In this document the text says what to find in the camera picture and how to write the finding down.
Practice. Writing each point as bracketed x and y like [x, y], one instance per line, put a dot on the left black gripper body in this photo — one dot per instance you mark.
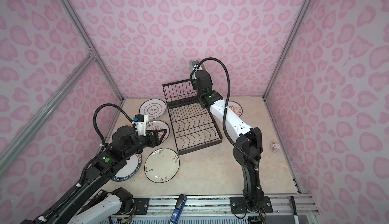
[151, 143]

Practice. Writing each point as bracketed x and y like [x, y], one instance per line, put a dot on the white plate dark green rim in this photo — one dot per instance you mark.
[129, 170]

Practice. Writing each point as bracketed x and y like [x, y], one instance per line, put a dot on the blue handled tool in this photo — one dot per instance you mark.
[180, 204]

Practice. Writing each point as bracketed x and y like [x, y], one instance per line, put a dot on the aluminium mounting rail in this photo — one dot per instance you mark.
[211, 209]

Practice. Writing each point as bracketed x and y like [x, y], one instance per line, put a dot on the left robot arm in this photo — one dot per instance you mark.
[126, 142]

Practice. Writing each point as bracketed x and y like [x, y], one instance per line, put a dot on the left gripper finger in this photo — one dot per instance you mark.
[164, 138]
[162, 131]

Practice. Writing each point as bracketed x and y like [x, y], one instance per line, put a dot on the right orange sunburst plate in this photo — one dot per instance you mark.
[236, 108]

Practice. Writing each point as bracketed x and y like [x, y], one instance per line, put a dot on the orange sunburst plate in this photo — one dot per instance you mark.
[236, 108]
[157, 124]

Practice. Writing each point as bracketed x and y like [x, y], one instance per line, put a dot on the aluminium frame bars left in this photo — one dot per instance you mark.
[21, 141]

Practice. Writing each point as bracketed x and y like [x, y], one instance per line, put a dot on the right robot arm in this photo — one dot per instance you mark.
[246, 140]

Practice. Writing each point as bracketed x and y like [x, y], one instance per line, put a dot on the left orange sunburst plate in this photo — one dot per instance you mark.
[157, 124]

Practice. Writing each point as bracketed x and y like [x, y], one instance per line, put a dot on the small red white packet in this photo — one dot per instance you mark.
[275, 147]

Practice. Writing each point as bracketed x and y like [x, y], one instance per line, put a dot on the cream floral plate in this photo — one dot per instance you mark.
[161, 165]

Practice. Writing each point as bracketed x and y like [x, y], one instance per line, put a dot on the aluminium frame bar right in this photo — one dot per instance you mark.
[296, 25]

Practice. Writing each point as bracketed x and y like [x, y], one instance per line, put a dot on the black wire dish rack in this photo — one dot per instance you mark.
[194, 128]

